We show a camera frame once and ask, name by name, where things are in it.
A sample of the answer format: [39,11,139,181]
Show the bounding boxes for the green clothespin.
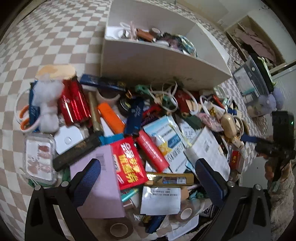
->
[20,169,40,189]

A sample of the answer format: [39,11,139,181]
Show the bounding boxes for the blue white mask packet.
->
[142,115,186,158]

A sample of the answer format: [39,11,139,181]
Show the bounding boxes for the beige earbud case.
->
[220,113,239,133]

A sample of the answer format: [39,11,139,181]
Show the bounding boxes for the clear plastic storage box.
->
[232,56,275,109]

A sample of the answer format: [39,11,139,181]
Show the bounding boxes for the clear tape roll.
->
[179,207,194,221]

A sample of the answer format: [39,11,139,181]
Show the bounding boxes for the red rectangular tube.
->
[136,130,170,173]

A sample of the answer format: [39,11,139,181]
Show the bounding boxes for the dark blue long box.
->
[80,74,127,92]

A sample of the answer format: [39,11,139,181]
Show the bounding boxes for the white cardboard box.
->
[100,0,233,91]

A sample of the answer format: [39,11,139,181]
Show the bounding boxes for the brown packing tape roll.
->
[108,219,135,241]

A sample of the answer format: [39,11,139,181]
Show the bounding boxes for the white foil sachet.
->
[140,185,182,216]

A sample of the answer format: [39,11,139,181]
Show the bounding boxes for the gold bar box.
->
[144,173,195,187]

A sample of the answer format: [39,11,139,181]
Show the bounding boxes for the dark blue tube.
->
[240,135,262,143]

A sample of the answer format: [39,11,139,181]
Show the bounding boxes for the gold tube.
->
[88,91,104,133]

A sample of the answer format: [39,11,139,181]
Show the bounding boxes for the bag of cotton balls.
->
[34,74,65,133]

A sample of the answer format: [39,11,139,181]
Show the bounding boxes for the person's right forearm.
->
[268,170,296,241]

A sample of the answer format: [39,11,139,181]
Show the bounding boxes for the purple plush toy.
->
[251,88,284,118]

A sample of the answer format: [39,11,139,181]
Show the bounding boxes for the dark green box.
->
[184,113,202,130]

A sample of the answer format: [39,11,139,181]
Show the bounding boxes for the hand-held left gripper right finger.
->
[195,158,271,241]

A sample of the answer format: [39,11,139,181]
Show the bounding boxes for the orange lighter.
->
[97,102,126,135]

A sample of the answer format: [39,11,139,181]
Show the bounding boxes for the white louvred door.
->
[270,62,296,112]

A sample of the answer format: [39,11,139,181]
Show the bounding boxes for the blue gold brocade pouch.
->
[178,35,199,57]

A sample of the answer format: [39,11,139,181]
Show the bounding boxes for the orange handled scissors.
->
[20,105,32,131]

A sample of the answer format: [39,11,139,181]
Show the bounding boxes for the clear nail tip case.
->
[24,133,57,186]

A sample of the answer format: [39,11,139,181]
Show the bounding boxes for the brown leather pouch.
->
[136,28,156,42]

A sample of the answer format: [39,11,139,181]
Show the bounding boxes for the purple notepad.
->
[69,145,126,219]

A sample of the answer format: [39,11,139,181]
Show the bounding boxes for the dark blue printed packet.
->
[124,97,145,138]

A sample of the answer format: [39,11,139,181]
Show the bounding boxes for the person's right hand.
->
[264,156,292,186]

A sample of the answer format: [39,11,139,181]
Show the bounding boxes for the checkered bed sheet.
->
[0,0,273,241]

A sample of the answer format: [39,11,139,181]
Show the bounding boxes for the bamboo jar lid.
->
[36,64,77,80]

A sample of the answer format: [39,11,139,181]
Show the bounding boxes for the red foil wrapped pack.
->
[58,78,92,126]

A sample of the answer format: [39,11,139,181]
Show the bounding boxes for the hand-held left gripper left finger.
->
[24,158,101,241]

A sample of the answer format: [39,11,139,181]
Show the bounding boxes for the small red packet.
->
[230,151,242,169]

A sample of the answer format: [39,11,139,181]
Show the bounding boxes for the green plastic clip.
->
[135,85,150,96]

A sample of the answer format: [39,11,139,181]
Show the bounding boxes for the red packet yellow print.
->
[110,136,149,191]

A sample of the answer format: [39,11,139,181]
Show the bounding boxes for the white round case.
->
[57,126,85,155]

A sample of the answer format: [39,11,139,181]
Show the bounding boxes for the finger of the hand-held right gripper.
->
[254,141,282,161]

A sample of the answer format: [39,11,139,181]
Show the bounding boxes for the pile of clothes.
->
[233,27,277,63]

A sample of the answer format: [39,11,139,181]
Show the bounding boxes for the wooden wardrobe shelf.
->
[225,15,289,72]

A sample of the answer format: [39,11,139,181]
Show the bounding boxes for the white grid paper packet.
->
[185,126,231,181]

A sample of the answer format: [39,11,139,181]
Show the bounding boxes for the dark speckled bar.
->
[53,133,102,172]

